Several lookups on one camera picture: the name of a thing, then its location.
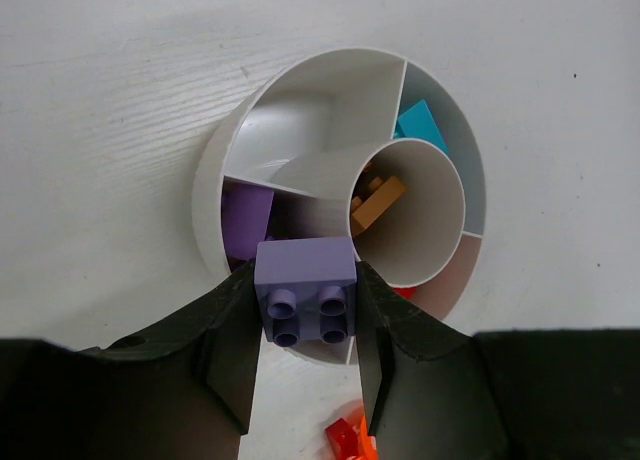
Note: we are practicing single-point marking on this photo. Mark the white round divided container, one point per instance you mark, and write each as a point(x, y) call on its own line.
point(316, 134)

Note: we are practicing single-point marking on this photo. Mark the lilac and teal lego stack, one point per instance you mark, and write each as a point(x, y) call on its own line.
point(306, 289)

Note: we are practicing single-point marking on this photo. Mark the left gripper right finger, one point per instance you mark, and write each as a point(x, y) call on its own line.
point(432, 392)

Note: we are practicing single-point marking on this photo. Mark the purple rounded lego piece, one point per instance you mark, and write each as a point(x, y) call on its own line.
point(245, 213)

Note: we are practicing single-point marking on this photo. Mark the orange round lego piece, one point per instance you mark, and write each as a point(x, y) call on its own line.
point(367, 443)

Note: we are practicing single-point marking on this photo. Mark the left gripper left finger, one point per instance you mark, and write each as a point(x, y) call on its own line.
point(181, 388)

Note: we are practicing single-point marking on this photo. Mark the small dark red lego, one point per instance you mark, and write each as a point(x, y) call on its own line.
point(343, 440)

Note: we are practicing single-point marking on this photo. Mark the teal lego brick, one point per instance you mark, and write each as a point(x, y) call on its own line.
point(418, 122)

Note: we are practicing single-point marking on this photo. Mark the brown lego plate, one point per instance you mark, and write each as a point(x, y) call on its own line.
point(376, 198)

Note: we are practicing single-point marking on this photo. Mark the red lego brick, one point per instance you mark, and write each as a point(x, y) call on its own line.
point(405, 293)

